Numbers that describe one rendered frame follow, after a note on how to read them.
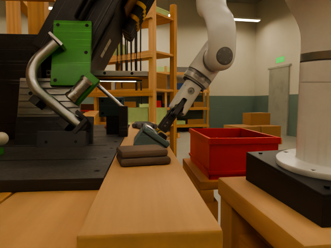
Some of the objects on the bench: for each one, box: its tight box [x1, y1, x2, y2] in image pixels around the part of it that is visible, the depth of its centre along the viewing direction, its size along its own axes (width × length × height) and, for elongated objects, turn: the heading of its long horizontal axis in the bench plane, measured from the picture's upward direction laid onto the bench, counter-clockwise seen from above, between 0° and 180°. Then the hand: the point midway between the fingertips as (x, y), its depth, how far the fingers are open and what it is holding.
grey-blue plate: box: [99, 97, 124, 134], centre depth 109 cm, size 10×2×14 cm
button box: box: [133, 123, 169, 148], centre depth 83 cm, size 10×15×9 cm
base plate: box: [0, 124, 130, 192], centre depth 99 cm, size 42×110×2 cm
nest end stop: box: [72, 118, 91, 134], centre depth 81 cm, size 4×7×6 cm
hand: (165, 124), depth 88 cm, fingers closed
